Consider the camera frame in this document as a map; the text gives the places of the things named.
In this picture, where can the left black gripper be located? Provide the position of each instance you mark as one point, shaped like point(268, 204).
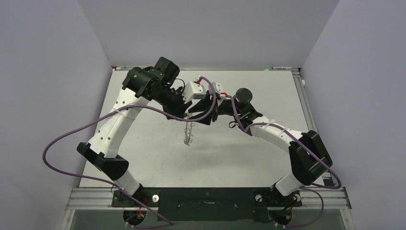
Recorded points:
point(178, 111)

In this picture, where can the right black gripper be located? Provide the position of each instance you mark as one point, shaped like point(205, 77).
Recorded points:
point(204, 105)

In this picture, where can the metal perforated ring plate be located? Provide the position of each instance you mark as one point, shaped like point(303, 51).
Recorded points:
point(188, 138)

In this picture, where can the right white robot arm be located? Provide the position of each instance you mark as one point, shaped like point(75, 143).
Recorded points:
point(309, 157)

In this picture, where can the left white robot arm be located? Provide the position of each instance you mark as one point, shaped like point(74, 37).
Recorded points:
point(140, 86)

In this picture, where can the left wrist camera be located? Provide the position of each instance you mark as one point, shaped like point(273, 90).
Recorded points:
point(193, 91)

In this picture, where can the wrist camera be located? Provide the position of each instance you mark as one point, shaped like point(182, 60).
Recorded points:
point(193, 91)
point(219, 91)

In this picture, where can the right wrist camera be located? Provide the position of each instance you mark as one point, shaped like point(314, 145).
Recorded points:
point(219, 91)

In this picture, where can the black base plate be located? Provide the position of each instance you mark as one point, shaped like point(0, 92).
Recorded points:
point(218, 204)

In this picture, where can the aluminium frame rail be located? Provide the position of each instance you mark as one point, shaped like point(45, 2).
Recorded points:
point(310, 122)

